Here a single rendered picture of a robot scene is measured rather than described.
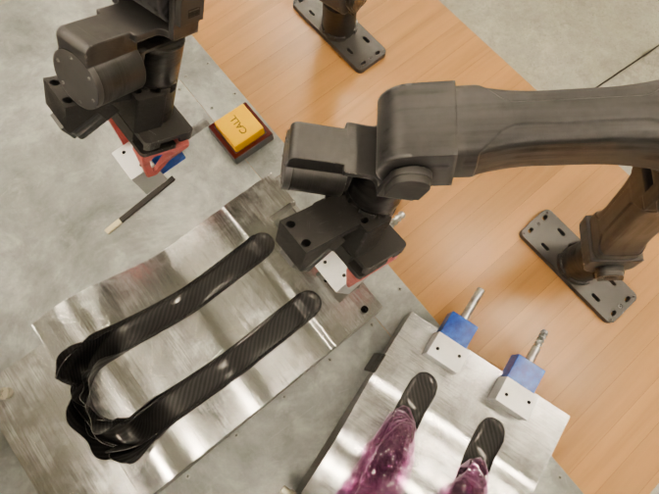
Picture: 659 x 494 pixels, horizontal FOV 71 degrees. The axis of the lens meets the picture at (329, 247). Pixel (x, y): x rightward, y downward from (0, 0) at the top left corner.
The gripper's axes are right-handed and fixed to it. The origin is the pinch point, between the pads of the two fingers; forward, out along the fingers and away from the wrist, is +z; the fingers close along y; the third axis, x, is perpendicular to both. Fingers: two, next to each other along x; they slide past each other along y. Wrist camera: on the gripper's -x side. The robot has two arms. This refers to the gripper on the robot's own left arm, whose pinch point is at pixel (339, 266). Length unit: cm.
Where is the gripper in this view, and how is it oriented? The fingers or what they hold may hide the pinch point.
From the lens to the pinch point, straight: 60.2
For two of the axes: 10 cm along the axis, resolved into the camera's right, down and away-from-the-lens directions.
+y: 6.1, 7.2, -3.3
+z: -2.2, 5.6, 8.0
